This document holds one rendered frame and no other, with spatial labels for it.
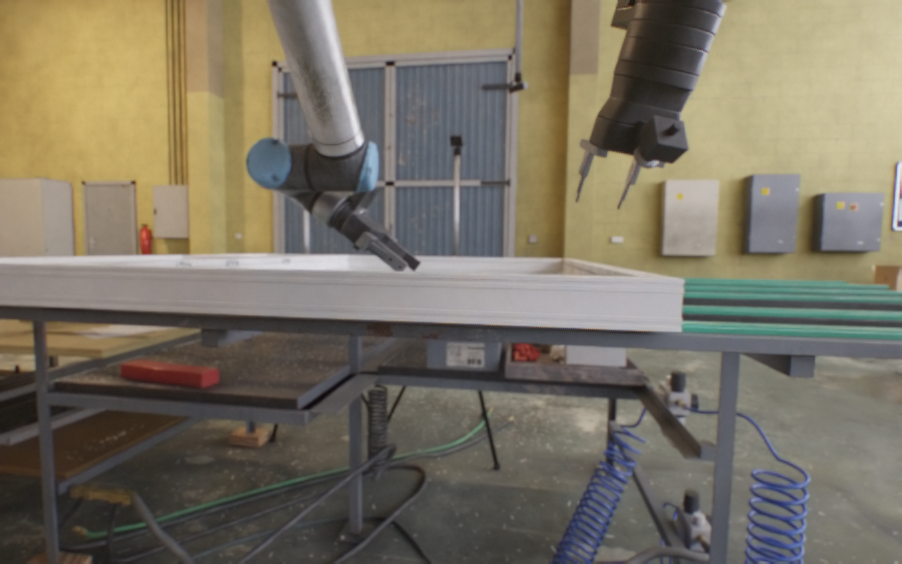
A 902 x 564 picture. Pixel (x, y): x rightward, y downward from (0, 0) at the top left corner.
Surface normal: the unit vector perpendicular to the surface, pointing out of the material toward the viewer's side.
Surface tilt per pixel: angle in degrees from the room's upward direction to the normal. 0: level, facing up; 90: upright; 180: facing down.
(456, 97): 90
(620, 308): 90
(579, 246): 90
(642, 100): 122
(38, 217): 90
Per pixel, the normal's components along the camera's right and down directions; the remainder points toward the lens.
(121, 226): -0.15, 0.07
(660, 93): 0.07, 0.59
